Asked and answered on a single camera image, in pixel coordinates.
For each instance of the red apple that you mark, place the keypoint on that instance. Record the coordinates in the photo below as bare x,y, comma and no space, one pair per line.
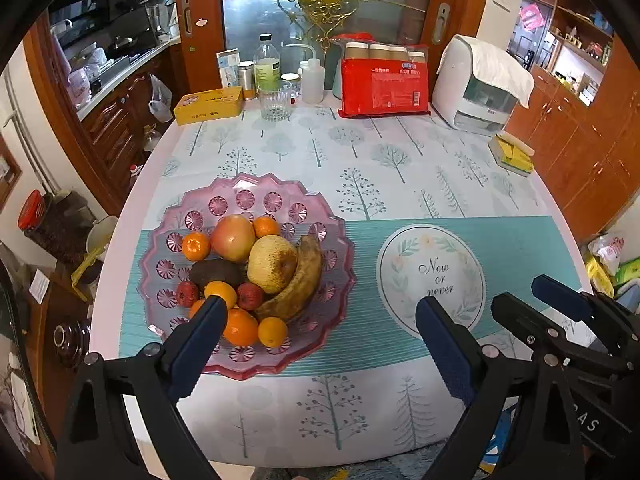
232,237

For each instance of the red cap bottle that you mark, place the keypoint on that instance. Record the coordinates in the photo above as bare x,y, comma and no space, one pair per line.
135,175

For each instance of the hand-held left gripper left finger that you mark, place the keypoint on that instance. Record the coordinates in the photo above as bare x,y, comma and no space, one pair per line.
197,345

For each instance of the pink paper decoration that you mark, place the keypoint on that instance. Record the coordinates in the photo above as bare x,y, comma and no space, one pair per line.
531,15

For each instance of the wooden wall cabinet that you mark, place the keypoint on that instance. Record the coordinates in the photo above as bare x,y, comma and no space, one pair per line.
575,160

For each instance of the white squeeze bottle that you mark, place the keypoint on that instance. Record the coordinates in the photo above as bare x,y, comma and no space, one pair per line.
312,82

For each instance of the spotted ripe banana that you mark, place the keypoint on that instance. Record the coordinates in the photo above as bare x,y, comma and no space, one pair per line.
305,280

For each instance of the yellow green packet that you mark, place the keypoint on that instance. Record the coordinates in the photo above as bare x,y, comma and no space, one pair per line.
600,280

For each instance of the yellow plastic bag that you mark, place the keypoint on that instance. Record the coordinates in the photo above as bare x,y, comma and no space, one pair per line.
82,272

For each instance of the white pot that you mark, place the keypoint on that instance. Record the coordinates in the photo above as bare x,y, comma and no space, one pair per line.
102,230

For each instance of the red pack of paper cups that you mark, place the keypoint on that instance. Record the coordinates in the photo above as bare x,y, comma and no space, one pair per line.
385,90

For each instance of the white wall pipes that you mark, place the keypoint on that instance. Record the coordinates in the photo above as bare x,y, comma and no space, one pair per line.
30,135

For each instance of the white printed plastic bag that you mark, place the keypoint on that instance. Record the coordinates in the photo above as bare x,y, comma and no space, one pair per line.
607,252

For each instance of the yellow pear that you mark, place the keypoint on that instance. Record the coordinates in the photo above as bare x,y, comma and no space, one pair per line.
272,262

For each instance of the tree print tablecloth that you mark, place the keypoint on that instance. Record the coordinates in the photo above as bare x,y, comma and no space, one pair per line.
400,175

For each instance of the wooden kitchen cabinet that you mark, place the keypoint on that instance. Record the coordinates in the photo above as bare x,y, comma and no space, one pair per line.
115,125

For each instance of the metal tin can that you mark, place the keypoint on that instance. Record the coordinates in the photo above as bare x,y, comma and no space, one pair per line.
246,80

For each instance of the wooden side cabinet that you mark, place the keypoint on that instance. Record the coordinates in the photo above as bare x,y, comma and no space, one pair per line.
45,385

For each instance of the clear plastic bottle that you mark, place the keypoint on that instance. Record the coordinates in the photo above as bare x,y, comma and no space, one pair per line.
151,140

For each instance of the yellow tin box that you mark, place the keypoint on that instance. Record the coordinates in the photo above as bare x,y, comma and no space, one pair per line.
207,105

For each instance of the clear glass cup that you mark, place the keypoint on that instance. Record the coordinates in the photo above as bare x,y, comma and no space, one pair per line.
275,105

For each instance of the red lid jar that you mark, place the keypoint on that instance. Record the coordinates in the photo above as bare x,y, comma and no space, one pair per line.
55,235

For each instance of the dark ceramic pot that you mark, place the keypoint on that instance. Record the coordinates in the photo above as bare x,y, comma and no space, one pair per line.
70,342

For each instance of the white towel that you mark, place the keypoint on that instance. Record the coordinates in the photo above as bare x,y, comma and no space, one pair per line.
500,67

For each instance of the pink plastic fruit plate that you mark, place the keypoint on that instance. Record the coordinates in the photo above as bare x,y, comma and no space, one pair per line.
310,320

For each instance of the white paper card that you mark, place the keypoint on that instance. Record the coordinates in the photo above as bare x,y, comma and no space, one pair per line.
40,285

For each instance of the small tangerine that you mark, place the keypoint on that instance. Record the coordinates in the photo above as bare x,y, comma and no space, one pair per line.
265,226
195,246

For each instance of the white countertop appliance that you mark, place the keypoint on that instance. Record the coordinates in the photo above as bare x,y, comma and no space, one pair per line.
455,90

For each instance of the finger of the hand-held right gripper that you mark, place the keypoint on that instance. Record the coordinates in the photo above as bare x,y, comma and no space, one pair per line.
515,315
560,297

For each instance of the glass bottle green label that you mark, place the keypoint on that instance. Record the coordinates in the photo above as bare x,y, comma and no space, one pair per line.
267,67

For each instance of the dark avocado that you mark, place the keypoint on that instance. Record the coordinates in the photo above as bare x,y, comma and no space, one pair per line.
215,272

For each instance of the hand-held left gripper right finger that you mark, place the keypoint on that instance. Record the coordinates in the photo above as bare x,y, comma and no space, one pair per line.
447,350

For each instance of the small glass jar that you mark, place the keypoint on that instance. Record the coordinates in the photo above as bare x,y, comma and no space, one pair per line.
291,77

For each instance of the pale green jug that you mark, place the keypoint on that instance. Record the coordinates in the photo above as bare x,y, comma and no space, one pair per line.
337,80

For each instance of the red jujube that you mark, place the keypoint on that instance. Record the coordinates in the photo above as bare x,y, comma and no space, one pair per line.
250,296
187,294

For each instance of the hanging plastic bag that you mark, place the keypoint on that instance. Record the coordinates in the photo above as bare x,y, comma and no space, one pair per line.
160,107

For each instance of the yellow sponge pack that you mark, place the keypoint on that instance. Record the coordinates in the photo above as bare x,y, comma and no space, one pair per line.
515,160

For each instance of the white blue carton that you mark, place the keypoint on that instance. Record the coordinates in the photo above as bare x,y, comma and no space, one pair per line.
227,70

